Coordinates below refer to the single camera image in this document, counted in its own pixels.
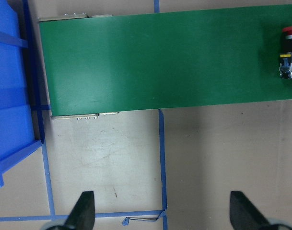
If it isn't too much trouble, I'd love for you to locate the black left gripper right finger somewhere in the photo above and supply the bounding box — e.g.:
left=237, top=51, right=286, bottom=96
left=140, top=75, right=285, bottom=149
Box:
left=229, top=191, right=270, bottom=230

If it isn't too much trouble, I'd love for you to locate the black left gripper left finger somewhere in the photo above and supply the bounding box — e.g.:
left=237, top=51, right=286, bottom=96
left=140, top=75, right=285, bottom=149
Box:
left=64, top=191, right=95, bottom=230

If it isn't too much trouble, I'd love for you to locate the red push button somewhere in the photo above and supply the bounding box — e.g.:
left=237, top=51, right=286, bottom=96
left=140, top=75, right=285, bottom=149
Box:
left=279, top=26, right=292, bottom=80

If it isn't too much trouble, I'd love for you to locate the blue bin left side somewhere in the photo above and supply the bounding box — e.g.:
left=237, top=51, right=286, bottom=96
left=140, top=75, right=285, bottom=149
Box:
left=0, top=0, right=41, bottom=188

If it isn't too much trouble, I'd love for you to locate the green conveyor belt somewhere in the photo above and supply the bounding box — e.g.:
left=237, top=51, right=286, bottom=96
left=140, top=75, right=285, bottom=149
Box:
left=39, top=4, right=292, bottom=116

